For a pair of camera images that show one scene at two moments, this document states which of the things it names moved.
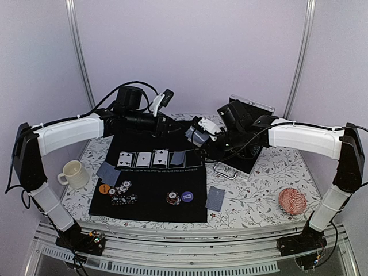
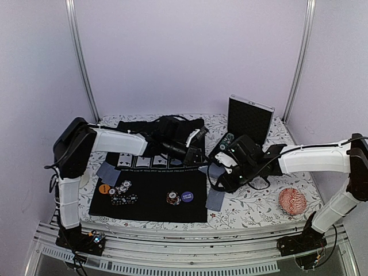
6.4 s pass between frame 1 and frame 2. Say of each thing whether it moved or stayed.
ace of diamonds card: stayed
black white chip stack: stayed
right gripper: moved
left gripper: moved
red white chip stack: stayed
